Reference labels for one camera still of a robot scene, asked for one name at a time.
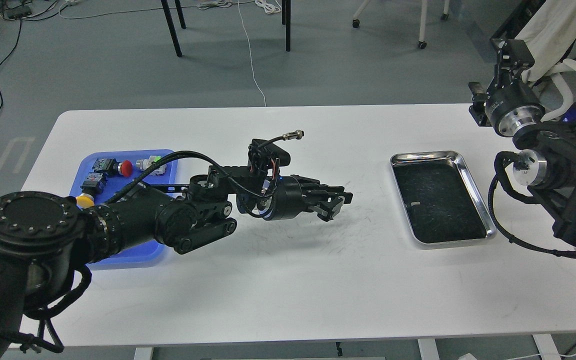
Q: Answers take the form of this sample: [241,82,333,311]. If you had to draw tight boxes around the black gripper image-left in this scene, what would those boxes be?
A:
[263,175,354,221]

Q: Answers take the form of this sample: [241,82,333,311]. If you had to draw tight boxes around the grey green connector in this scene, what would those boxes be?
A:
[135,155,168,177]

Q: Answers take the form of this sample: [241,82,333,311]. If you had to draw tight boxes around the black chair legs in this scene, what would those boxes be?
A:
[161,0,292,58]

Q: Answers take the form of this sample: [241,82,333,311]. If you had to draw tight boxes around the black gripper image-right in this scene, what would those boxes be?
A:
[469,38,545,138]

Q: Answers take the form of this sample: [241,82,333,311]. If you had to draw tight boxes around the white rolling chair base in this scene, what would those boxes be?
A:
[350,0,454,50]

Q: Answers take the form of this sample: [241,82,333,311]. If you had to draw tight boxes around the black robot arm image-left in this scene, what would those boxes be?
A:
[0,130,354,358]

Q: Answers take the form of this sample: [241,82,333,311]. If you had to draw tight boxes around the yellow push button switch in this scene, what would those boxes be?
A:
[75,171,107,208]

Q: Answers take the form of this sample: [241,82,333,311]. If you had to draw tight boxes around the silver metal tray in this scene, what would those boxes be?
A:
[390,150,497,249]

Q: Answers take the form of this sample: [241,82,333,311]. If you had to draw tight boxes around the white floor cable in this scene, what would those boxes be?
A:
[197,0,282,107]

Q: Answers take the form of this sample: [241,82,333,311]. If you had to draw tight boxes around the blue plastic tray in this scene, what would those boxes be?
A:
[70,149,178,271]

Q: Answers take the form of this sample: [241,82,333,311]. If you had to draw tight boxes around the beige cloth on chair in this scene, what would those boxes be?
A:
[515,0,576,82]

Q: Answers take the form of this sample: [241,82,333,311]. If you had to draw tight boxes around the red push button switch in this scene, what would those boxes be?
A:
[91,157,133,178]

